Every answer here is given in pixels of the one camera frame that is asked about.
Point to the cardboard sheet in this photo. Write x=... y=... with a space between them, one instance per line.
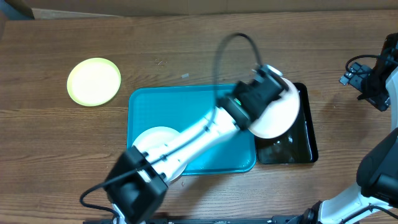
x=191 y=7

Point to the teal plastic tray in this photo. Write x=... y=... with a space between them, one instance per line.
x=179 y=107

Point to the white plate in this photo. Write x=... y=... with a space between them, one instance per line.
x=150 y=140
x=279 y=115

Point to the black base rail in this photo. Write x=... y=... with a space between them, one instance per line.
x=273 y=220

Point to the black rectangular water tray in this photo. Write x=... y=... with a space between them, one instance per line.
x=296 y=146

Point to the yellow green rimmed plate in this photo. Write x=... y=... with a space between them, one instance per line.
x=93 y=82

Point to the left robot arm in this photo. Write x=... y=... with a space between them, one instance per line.
x=137 y=183

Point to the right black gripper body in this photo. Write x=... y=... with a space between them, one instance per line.
x=370 y=84

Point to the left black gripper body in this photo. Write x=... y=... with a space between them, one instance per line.
x=236 y=89

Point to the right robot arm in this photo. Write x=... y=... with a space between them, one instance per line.
x=375 y=189

